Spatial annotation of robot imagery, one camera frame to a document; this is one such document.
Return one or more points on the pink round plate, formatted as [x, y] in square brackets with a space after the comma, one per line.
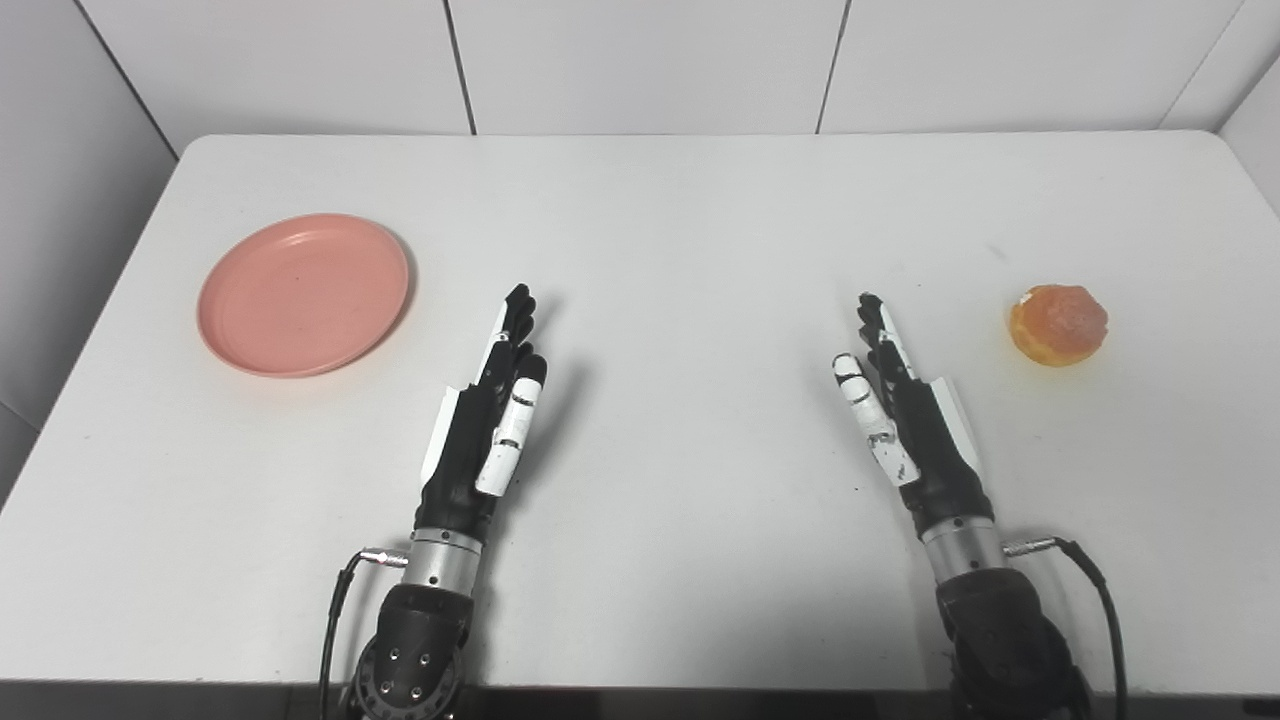
[303, 296]

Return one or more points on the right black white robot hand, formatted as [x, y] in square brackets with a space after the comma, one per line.
[935, 450]

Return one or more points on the orange cream puff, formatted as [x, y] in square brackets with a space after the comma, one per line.
[1058, 325]

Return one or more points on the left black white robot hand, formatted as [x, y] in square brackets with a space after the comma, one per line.
[468, 450]

